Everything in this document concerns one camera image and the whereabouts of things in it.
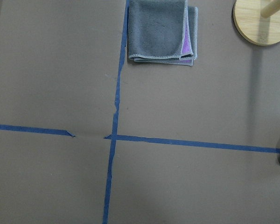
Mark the grey folded cloth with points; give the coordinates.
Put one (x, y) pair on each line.
(162, 31)

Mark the wooden mug tree stand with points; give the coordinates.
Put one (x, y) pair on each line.
(258, 21)

